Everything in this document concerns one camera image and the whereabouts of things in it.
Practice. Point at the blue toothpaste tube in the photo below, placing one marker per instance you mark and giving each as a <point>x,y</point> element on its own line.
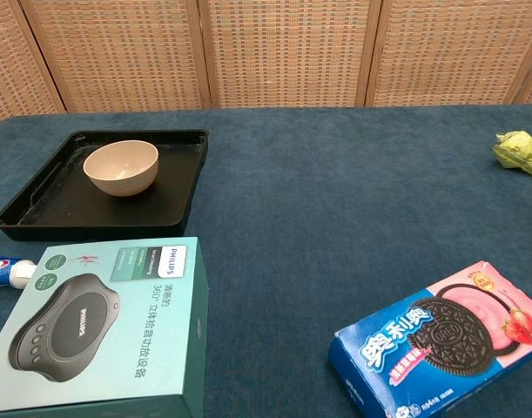
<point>4,270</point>

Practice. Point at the woven folding screen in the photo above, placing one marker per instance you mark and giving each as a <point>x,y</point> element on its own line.
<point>265,52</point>

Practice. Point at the white ceramic bowl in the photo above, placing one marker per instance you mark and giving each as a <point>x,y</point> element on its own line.
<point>120,170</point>

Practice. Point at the crumpled green wrapper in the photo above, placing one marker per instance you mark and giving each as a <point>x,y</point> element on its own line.
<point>517,150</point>

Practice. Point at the blue table cloth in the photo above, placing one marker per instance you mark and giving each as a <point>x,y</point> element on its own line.
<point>300,226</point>

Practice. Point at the black rectangular tray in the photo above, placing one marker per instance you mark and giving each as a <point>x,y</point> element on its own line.
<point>104,204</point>

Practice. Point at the teal Philips speaker box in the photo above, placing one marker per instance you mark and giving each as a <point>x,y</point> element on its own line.
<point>96,322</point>

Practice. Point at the blue pink Oreo box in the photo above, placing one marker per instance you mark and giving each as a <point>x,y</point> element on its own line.
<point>448,344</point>

